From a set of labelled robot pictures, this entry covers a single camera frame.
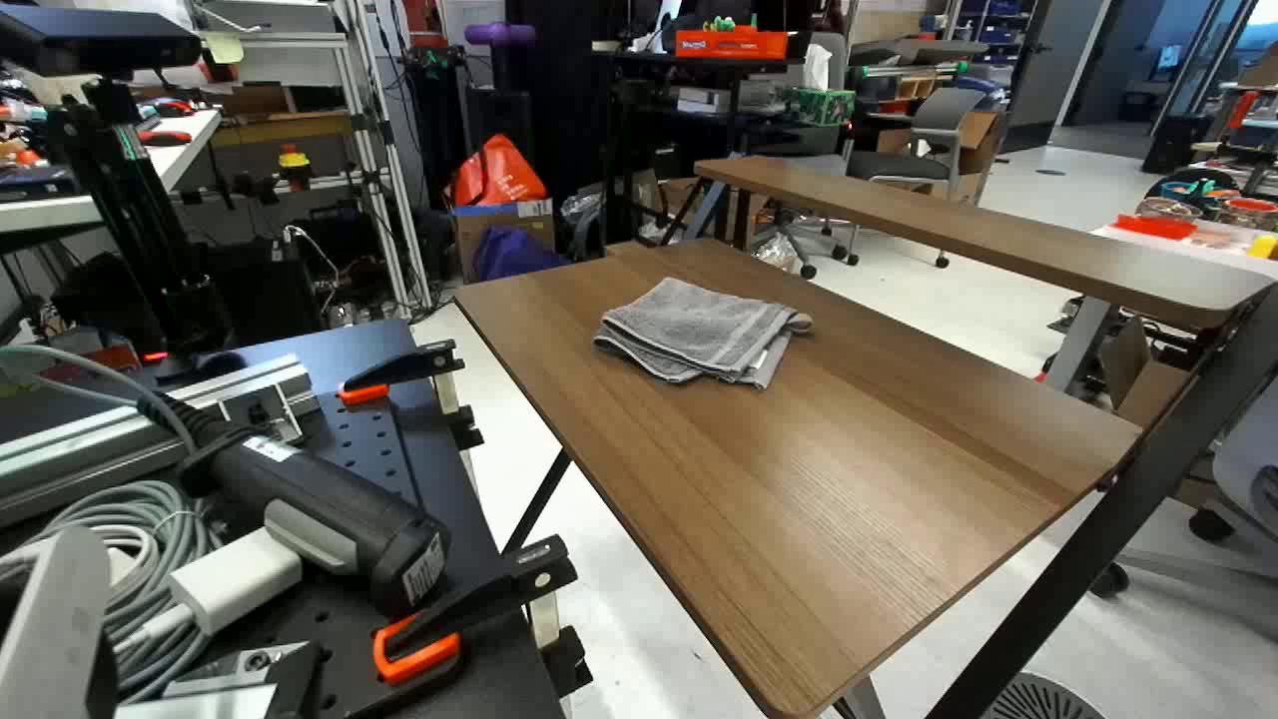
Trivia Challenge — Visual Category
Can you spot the cardboard box with label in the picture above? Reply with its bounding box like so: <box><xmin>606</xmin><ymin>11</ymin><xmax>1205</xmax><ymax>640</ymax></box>
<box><xmin>450</xmin><ymin>195</ymin><xmax>559</xmax><ymax>284</ymax></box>

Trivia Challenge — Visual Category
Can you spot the metal bracket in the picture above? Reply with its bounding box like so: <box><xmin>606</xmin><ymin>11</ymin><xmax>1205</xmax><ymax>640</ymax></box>
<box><xmin>115</xmin><ymin>634</ymin><xmax>333</xmax><ymax>719</ymax></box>

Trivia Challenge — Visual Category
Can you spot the white power adapter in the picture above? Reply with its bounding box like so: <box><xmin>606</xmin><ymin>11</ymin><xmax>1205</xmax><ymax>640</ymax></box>
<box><xmin>168</xmin><ymin>522</ymin><xmax>306</xmax><ymax>640</ymax></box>

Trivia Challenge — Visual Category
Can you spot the open cardboard box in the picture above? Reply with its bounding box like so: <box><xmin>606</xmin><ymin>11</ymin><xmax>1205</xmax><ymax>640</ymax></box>
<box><xmin>876</xmin><ymin>110</ymin><xmax>1012</xmax><ymax>208</ymax></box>

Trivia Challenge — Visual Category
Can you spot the aluminium extrusion bar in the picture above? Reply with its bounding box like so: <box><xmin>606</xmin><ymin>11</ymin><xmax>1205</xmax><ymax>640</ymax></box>
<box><xmin>0</xmin><ymin>353</ymin><xmax>322</xmax><ymax>533</ymax></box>

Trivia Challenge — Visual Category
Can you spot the purple cylinder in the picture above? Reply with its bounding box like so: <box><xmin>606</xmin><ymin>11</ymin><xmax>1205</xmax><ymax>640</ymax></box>
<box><xmin>458</xmin><ymin>17</ymin><xmax>545</xmax><ymax>54</ymax></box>

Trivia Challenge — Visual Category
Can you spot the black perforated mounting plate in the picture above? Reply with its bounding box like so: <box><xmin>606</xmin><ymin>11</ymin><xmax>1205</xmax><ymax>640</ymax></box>
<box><xmin>131</xmin><ymin>316</ymin><xmax>598</xmax><ymax>719</ymax></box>

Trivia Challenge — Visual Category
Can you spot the black handheld device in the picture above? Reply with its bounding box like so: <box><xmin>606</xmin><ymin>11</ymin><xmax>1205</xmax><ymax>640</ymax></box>
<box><xmin>195</xmin><ymin>432</ymin><xmax>454</xmax><ymax>618</ymax></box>

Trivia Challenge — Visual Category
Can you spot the orange plastic bin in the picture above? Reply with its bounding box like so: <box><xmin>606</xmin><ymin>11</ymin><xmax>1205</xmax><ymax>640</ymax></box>
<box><xmin>672</xmin><ymin>25</ymin><xmax>796</xmax><ymax>64</ymax></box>

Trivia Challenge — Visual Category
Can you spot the grey arched cable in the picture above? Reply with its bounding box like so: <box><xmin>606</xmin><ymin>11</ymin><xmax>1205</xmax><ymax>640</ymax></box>
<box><xmin>0</xmin><ymin>341</ymin><xmax>208</xmax><ymax>459</ymax></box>

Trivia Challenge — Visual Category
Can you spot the white work table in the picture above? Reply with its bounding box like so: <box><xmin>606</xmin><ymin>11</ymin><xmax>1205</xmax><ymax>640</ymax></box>
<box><xmin>0</xmin><ymin>104</ymin><xmax>227</xmax><ymax>242</ymax></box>

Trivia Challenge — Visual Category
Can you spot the black camera on tripod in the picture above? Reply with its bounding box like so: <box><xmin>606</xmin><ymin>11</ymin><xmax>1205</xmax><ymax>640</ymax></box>
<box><xmin>0</xmin><ymin>5</ymin><xmax>208</xmax><ymax>82</ymax></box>

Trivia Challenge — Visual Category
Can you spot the black round chair base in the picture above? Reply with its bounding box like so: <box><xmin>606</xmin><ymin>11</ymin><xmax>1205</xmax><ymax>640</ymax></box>
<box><xmin>983</xmin><ymin>672</ymin><xmax>1112</xmax><ymax>719</ymax></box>

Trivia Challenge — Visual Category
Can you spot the orange flat object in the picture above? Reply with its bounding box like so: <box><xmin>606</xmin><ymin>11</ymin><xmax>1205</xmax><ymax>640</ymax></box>
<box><xmin>1112</xmin><ymin>214</ymin><xmax>1201</xmax><ymax>244</ymax></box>

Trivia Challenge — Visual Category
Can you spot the small black orange clamp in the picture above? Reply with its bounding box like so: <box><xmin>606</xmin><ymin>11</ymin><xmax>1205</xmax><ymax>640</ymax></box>
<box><xmin>333</xmin><ymin>336</ymin><xmax>466</xmax><ymax>413</ymax></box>

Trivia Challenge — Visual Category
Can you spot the orange bag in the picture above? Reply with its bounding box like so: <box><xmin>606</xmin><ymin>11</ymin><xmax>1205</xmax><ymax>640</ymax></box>
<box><xmin>449</xmin><ymin>132</ymin><xmax>550</xmax><ymax>214</ymax></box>

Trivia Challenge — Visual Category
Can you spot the green crate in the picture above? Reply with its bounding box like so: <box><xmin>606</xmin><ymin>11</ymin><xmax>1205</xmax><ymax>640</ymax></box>
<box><xmin>784</xmin><ymin>86</ymin><xmax>858</xmax><ymax>132</ymax></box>

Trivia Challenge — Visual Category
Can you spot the large black orange clamp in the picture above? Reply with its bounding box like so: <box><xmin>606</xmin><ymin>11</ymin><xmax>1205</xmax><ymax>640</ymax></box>
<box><xmin>366</xmin><ymin>537</ymin><xmax>582</xmax><ymax>693</ymax></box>

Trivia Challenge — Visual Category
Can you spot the grey towel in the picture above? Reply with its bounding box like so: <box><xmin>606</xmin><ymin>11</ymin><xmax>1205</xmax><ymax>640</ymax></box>
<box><xmin>593</xmin><ymin>272</ymin><xmax>816</xmax><ymax>392</ymax></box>

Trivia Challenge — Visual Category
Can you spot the grey office chair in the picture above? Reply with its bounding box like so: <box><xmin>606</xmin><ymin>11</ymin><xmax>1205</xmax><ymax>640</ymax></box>
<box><xmin>776</xmin><ymin>86</ymin><xmax>997</xmax><ymax>281</ymax></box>

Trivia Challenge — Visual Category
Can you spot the brown wooden table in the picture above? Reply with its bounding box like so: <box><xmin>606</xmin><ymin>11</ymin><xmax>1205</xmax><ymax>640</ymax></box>
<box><xmin>499</xmin><ymin>284</ymin><xmax>1278</xmax><ymax>719</ymax></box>

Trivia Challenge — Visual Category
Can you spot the purple cloth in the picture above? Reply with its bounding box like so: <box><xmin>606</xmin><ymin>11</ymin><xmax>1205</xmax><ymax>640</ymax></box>
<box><xmin>471</xmin><ymin>226</ymin><xmax>562</xmax><ymax>284</ymax></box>

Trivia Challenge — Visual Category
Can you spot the grey wedge-shaped part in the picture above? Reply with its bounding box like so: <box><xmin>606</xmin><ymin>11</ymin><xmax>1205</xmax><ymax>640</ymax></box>
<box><xmin>0</xmin><ymin>522</ymin><xmax>120</xmax><ymax>719</ymax></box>

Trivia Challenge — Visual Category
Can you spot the white metal rack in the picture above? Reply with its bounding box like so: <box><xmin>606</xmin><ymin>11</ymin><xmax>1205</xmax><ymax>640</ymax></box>
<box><xmin>195</xmin><ymin>0</ymin><xmax>441</xmax><ymax>319</ymax></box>

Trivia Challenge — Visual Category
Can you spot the grey coiled cable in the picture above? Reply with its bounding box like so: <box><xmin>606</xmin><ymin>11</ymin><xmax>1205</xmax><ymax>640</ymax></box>
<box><xmin>0</xmin><ymin>476</ymin><xmax>224</xmax><ymax>705</ymax></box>

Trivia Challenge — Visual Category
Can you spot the black tripod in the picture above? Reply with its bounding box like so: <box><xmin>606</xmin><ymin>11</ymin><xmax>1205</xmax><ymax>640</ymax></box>
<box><xmin>51</xmin><ymin>74</ymin><xmax>238</xmax><ymax>360</ymax></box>

